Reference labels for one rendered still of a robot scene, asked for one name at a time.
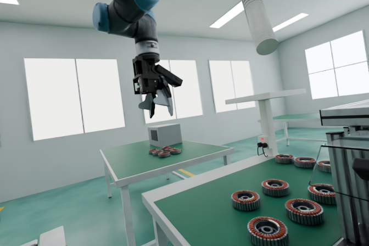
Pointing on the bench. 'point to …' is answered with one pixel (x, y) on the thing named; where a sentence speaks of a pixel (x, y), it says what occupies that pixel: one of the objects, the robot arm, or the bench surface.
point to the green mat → (256, 172)
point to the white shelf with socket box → (267, 117)
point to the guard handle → (361, 167)
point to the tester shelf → (346, 115)
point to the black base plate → (360, 238)
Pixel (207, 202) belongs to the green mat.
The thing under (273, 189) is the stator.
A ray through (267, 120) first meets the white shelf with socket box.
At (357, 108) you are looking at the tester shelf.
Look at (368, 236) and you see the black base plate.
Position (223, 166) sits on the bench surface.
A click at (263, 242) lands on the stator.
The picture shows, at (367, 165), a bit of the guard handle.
